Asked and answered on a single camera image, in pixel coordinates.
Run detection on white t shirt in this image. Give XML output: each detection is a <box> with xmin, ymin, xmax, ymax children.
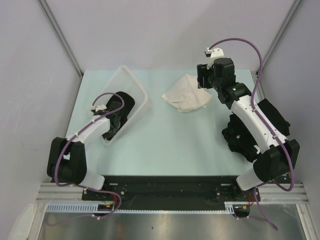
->
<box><xmin>161</xmin><ymin>74</ymin><xmax>213</xmax><ymax>113</ymax></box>

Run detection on white plastic laundry basket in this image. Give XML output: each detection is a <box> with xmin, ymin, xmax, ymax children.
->
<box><xmin>102</xmin><ymin>65</ymin><xmax>152</xmax><ymax>146</ymax></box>

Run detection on black t shirt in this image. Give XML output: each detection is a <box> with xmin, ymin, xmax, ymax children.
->
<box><xmin>101</xmin><ymin>91</ymin><xmax>136</xmax><ymax>141</ymax></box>

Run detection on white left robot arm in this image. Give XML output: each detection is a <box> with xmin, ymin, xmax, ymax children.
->
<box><xmin>46</xmin><ymin>115</ymin><xmax>111</xmax><ymax>200</ymax></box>

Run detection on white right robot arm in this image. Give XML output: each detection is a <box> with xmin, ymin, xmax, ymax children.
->
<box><xmin>196</xmin><ymin>57</ymin><xmax>300</xmax><ymax>201</ymax></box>

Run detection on stack of black t shirts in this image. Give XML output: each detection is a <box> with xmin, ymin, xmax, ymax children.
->
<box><xmin>221</xmin><ymin>98</ymin><xmax>291</xmax><ymax>163</ymax></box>

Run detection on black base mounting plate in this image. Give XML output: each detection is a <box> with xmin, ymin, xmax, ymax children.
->
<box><xmin>82</xmin><ymin>175</ymin><xmax>261</xmax><ymax>211</ymax></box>

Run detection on right aluminium corner post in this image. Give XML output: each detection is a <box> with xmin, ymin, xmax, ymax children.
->
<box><xmin>256</xmin><ymin>0</ymin><xmax>303</xmax><ymax>76</ymax></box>

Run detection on aluminium corner post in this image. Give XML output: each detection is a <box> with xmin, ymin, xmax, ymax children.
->
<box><xmin>36</xmin><ymin>0</ymin><xmax>84</xmax><ymax>78</ymax></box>
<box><xmin>256</xmin><ymin>0</ymin><xmax>303</xmax><ymax>76</ymax></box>

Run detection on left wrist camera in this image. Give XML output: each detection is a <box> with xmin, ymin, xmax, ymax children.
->
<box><xmin>90</xmin><ymin>104</ymin><xmax>107</xmax><ymax>116</ymax></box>

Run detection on left aluminium corner post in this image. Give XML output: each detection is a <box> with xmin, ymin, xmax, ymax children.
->
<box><xmin>36</xmin><ymin>0</ymin><xmax>84</xmax><ymax>78</ymax></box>

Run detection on white slotted cable duct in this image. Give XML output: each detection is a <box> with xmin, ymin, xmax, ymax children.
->
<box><xmin>45</xmin><ymin>203</ymin><xmax>249</xmax><ymax>215</ymax></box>

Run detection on aluminium frame rail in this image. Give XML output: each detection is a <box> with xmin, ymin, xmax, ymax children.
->
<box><xmin>35</xmin><ymin>183</ymin><xmax>309</xmax><ymax>205</ymax></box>

